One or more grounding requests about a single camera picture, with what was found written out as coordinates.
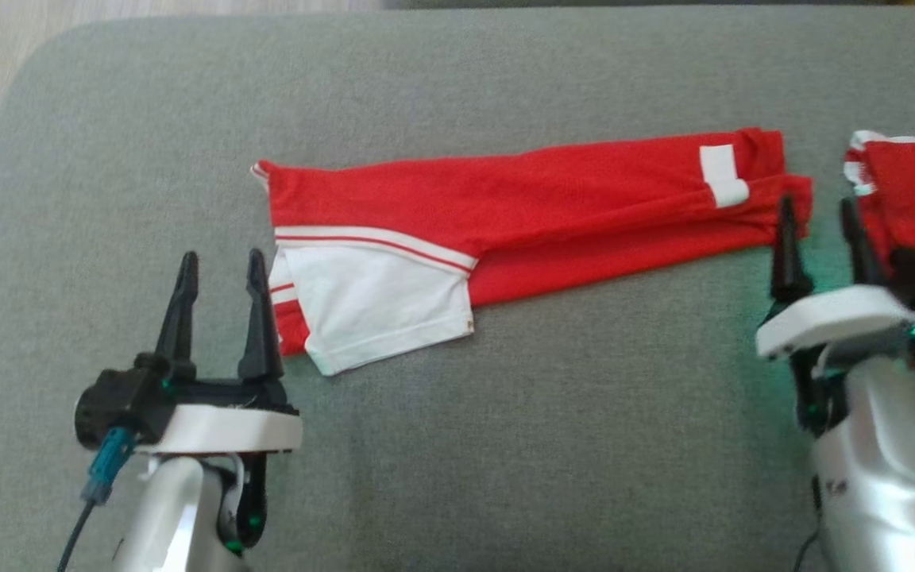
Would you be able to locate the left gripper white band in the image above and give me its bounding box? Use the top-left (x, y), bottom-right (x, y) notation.
top-left (137, 248), bottom-right (304, 456)

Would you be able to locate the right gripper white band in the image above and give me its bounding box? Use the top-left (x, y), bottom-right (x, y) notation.
top-left (755, 195), bottom-right (915, 362)

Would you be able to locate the red Bulls jersey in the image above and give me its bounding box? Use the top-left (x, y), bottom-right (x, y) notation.
top-left (249, 127), bottom-right (814, 377)

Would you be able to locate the grey sofa cushion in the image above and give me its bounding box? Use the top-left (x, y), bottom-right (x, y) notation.
top-left (0, 4), bottom-right (915, 572)

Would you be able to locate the left arm cable teal plug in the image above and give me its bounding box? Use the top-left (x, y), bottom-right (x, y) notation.
top-left (56, 427), bottom-right (138, 572)

